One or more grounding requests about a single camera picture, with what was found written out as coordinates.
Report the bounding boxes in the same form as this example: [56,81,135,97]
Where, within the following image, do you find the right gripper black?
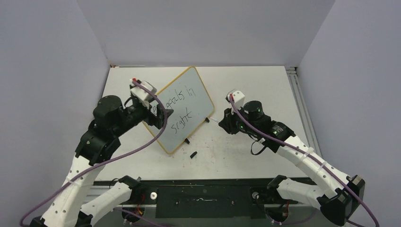
[219,104,259,135]

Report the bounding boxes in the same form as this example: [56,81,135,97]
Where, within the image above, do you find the yellow framed whiteboard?
[157,67,215,154]

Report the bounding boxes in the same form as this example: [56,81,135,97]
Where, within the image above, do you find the black marker cap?
[190,151,198,159]

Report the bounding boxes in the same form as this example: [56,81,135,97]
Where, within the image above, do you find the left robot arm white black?
[30,95,173,227]

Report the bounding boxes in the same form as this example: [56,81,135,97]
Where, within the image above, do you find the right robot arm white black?
[219,96,366,226]

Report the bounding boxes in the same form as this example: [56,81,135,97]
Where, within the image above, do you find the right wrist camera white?
[226,89,245,110]

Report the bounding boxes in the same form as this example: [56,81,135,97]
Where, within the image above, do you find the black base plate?
[94,177,330,219]

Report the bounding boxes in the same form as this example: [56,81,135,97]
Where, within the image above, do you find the aluminium frame rail right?
[285,67,322,157]

